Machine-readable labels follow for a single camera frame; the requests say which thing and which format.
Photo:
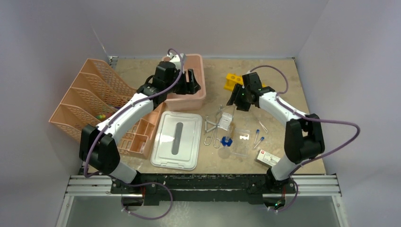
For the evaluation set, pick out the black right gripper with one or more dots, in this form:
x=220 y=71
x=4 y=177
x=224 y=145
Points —
x=235 y=99

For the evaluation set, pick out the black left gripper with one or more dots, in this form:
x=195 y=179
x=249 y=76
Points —
x=190 y=87

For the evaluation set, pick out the graduated cylinder with blue base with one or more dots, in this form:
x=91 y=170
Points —
x=227 y=139

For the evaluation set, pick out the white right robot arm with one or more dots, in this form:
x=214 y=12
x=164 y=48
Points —
x=303 y=132

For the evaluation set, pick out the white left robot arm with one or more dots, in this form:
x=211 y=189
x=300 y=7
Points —
x=98 y=144

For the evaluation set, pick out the yellow test tube rack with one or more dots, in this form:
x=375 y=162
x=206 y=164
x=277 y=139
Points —
x=232 y=80

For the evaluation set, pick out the pink plastic bin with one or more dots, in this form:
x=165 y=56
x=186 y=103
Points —
x=186 y=102

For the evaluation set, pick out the small white sachet packet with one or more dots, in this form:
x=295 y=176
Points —
x=225 y=121

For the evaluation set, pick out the blue capped tube upper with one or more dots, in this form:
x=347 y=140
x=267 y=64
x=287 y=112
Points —
x=256 y=137

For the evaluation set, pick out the blue capped tube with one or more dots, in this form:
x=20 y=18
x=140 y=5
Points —
x=258 y=142
x=256 y=137

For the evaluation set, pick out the thin glass stirring rod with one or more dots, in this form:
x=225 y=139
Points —
x=263 y=126

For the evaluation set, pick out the clear plastic well plate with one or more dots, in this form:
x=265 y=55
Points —
x=241 y=143

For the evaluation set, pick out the blue capped tube lower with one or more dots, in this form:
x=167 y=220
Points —
x=258 y=142

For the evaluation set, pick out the metal crucible tongs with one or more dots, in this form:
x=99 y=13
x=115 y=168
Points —
x=213 y=127

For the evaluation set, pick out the white plastic bin lid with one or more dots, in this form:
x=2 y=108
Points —
x=177 y=141

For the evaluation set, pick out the small white cardboard box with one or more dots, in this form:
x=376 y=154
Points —
x=266 y=158

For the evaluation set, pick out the orange plastic file organizer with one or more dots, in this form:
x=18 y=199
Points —
x=95 y=94

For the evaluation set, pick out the black aluminium base frame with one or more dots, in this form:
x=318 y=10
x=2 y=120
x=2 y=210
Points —
x=250 y=188

